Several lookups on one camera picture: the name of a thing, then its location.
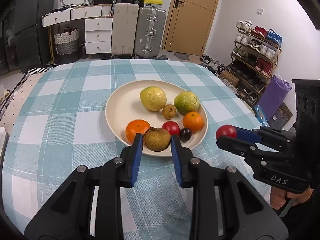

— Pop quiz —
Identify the red tomato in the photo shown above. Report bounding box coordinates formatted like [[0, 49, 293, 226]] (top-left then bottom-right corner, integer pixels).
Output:
[[162, 121, 180, 135], [215, 125, 237, 139]]

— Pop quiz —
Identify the beige suitcase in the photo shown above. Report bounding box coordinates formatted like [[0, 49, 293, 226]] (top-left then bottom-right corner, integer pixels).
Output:
[[111, 3, 139, 56]]

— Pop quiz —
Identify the wooden shoe rack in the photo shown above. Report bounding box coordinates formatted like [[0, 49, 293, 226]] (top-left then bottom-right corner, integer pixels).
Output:
[[227, 21, 281, 106]]

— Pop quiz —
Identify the teal plaid tablecloth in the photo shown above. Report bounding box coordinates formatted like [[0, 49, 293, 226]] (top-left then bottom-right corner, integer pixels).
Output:
[[2, 60, 270, 233]]

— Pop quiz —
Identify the orange tangerine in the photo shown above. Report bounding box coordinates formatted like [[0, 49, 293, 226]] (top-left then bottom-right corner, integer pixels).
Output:
[[182, 112, 204, 133], [125, 119, 151, 143]]

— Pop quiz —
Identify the black refrigerator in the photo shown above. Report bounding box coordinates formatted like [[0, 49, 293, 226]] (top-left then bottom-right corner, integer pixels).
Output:
[[8, 0, 54, 73]]

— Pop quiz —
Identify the dark purple plum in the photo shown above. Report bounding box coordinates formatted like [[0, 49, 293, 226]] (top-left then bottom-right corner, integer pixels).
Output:
[[179, 128, 192, 142]]

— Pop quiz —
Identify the dotted floor rug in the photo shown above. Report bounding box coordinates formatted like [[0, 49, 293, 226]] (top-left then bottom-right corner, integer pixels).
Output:
[[1, 67, 54, 134]]

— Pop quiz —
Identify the yellow-green guava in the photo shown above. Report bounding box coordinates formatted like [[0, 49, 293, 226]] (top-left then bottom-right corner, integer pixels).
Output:
[[140, 86, 167, 111]]

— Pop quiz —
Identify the cream round plate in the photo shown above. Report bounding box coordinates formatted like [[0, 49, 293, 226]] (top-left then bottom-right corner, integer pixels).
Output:
[[105, 80, 208, 157]]

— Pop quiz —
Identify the small brown longan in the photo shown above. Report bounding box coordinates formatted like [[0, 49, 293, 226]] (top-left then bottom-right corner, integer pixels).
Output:
[[162, 105, 176, 120]]

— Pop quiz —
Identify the person's right hand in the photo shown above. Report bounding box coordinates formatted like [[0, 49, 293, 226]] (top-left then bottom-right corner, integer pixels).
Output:
[[270, 187, 313, 210]]

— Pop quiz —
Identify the brown russet fruit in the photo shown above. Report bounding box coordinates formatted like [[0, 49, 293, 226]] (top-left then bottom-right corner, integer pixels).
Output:
[[144, 127, 171, 152]]

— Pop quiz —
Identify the white drawer desk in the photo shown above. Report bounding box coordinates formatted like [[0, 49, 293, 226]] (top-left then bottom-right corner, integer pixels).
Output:
[[42, 4, 113, 55]]

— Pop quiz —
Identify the yellow black box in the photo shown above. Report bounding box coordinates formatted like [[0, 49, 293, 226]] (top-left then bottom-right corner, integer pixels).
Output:
[[142, 0, 163, 8]]

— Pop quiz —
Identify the green guava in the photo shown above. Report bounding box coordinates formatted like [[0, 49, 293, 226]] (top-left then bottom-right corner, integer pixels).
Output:
[[174, 91, 200, 115]]

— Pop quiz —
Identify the purple plastic bag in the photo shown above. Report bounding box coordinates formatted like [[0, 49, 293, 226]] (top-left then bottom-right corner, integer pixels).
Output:
[[257, 74, 292, 121]]

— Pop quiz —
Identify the wooden door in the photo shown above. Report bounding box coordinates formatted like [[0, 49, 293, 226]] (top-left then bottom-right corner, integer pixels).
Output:
[[163, 0, 219, 56]]

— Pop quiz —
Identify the woven laundry basket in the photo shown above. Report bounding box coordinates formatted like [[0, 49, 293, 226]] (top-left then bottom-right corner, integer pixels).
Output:
[[54, 27, 80, 55]]

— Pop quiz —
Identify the silver suitcase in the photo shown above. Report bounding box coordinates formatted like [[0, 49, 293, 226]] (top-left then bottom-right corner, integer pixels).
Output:
[[134, 7, 167, 59]]

